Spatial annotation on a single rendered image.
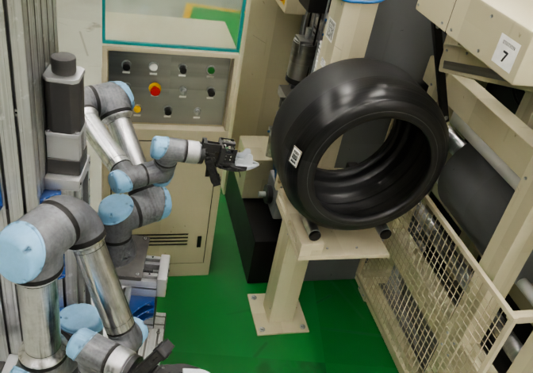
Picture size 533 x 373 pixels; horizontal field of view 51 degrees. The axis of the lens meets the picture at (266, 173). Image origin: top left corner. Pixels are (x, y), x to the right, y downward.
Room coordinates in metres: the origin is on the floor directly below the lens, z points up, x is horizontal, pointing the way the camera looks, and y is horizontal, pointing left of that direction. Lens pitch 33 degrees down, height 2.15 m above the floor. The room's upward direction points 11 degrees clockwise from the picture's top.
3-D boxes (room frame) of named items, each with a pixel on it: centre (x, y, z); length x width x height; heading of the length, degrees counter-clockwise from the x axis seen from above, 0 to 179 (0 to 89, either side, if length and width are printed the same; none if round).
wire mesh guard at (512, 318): (1.67, -0.68, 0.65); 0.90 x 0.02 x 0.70; 18
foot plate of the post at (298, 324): (2.02, -0.19, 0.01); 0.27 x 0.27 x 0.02; 18
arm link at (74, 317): (0.99, 0.42, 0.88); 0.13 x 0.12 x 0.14; 162
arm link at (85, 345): (0.82, 0.32, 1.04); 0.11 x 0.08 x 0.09; 72
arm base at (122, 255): (1.48, 0.49, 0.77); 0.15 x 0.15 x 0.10
